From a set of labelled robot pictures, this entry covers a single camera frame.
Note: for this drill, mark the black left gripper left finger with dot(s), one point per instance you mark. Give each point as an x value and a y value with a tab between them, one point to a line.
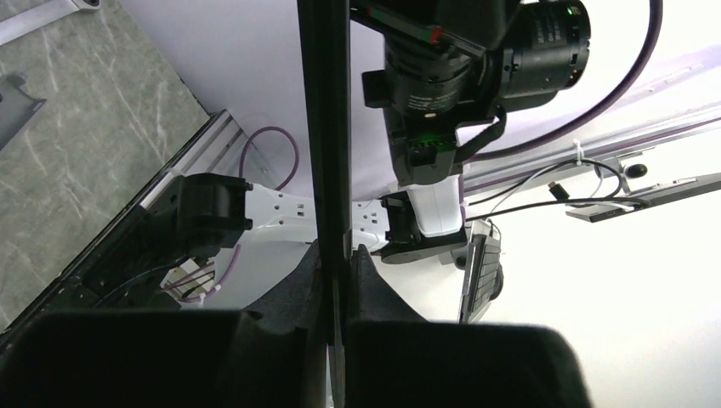
272	353

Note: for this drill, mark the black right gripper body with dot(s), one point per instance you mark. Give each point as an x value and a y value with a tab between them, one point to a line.
436	55

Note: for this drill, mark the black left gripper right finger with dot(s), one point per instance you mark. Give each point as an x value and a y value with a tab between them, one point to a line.
396	358

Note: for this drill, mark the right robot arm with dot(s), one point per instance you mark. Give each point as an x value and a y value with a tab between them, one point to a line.
245	57

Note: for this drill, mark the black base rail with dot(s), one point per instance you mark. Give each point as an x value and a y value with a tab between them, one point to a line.
140	238

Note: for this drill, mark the aluminium frame rail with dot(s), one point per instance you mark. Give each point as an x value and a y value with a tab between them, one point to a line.
213	149

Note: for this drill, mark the grey plastic bracket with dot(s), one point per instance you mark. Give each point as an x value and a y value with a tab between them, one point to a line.
18	108

